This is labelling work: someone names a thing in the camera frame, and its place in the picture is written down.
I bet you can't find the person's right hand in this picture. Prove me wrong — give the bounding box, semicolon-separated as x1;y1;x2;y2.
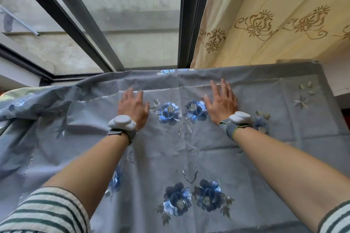
203;78;238;126

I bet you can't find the person's left hand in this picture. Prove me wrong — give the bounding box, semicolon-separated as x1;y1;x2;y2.
118;88;150;132

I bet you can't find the grey blue-flowered embroidered cloth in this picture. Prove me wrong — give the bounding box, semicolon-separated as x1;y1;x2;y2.
0;62;350;233

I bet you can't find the person's right forearm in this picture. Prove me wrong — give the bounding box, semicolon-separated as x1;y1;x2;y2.
233;128;350;232

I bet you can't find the person's left forearm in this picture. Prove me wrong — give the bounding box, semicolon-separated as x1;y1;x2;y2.
41;132;131;221

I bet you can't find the white wrist tracker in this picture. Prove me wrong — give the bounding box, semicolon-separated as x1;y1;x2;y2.
228;111;254;126
108;115;137;132

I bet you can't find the cream embroidered curtain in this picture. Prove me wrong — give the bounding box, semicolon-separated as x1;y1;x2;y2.
190;0;350;69

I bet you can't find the light green patterned fabric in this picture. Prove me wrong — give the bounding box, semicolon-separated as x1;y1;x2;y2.
0;88;30;103

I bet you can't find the striped left sleeve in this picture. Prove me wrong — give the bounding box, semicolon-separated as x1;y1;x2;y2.
0;186;91;233

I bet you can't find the striped sleeve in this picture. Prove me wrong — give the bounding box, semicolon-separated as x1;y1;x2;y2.
317;200;350;233
0;186;91;233

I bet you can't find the grey outdoor clothes pole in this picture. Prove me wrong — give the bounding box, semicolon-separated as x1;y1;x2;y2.
0;5;40;36

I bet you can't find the striped right sleeve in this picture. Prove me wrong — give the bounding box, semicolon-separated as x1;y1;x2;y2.
317;200;350;233

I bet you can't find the grey wrist strap green edge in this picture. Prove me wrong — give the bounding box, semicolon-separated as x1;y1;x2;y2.
219;118;254;141

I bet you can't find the black window frame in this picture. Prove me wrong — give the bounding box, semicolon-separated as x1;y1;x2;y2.
0;0;216;86

